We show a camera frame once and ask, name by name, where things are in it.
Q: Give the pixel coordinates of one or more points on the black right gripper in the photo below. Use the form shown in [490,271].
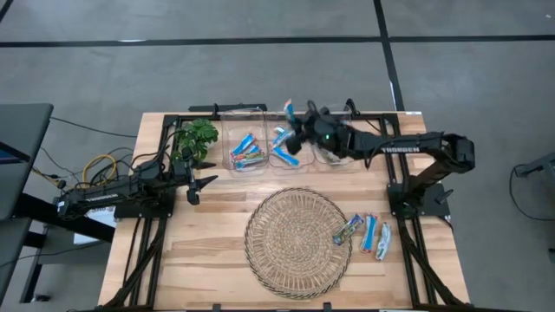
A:
[321,130]

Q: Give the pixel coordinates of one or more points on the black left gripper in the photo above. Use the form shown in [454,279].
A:
[184,167]

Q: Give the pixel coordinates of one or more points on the brown orange granola bar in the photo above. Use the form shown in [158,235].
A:
[331,157]

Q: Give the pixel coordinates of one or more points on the blue red white granola bar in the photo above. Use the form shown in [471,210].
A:
[243,145]

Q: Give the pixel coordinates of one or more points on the green purple granola bar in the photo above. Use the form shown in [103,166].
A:
[348,229]

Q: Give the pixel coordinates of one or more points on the blue red-edged granola bar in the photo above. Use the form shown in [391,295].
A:
[369,234]

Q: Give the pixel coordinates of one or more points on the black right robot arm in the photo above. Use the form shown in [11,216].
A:
[407,145]

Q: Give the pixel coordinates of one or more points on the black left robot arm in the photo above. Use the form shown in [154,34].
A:
[99,197]

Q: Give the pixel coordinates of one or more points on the clear plastic bin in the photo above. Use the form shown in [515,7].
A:
[347,164]
[273,117]
[227,130]

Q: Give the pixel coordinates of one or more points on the green plant in white pot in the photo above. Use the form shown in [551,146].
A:
[197,136]

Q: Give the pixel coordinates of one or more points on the black flat bar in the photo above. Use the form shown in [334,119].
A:
[225,107]

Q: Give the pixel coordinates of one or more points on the white paper sheet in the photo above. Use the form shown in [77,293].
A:
[102,216]

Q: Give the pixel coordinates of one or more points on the round woven straw placemat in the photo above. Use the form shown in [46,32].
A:
[299,242]

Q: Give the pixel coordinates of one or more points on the black table clamp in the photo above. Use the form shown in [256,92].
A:
[327,306]
[216,307]

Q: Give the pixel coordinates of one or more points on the grey desk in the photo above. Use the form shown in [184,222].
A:
[30,130]

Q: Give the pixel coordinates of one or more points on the blue screen device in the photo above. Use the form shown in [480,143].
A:
[8,154]

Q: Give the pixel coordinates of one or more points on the grey stand leg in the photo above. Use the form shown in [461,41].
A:
[537,167]

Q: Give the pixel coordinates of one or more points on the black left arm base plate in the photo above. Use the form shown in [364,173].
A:
[143,212]

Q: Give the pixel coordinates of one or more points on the black metal table frame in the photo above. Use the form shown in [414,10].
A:
[157,255]

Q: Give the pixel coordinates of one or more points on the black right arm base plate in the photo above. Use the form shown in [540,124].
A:
[429,208]

